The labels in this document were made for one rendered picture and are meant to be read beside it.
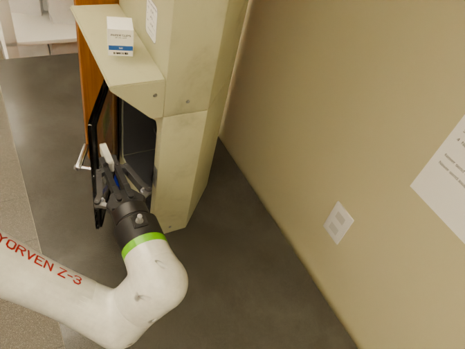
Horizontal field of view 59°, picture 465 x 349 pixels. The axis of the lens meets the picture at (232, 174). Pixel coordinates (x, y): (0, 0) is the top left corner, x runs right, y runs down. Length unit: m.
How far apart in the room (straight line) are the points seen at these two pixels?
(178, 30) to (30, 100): 1.02
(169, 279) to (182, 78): 0.40
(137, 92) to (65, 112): 0.84
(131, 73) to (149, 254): 0.36
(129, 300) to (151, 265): 0.07
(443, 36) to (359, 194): 0.42
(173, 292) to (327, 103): 0.62
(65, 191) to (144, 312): 0.69
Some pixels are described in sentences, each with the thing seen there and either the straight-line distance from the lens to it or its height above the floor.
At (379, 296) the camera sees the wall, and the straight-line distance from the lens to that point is 1.16.
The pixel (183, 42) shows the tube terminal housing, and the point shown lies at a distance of 0.83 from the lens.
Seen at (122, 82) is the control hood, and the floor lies 1.51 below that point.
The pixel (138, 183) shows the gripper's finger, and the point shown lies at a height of 1.29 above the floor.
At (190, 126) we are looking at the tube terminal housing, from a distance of 0.98.
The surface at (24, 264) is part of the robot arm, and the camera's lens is 0.80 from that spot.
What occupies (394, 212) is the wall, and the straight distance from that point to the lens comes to 1.02.
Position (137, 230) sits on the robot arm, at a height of 1.32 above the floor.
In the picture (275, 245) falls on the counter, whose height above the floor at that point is 0.94.
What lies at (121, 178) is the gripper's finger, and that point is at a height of 1.29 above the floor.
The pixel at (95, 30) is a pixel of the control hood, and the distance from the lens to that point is 1.01.
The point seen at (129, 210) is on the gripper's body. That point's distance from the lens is 0.87.
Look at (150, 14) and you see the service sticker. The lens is 0.91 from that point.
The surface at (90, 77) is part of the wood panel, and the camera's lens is 1.28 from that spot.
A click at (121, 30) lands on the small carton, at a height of 1.57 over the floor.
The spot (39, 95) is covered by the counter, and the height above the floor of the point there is 0.94.
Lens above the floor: 2.01
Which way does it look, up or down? 46 degrees down
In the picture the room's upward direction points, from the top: 16 degrees clockwise
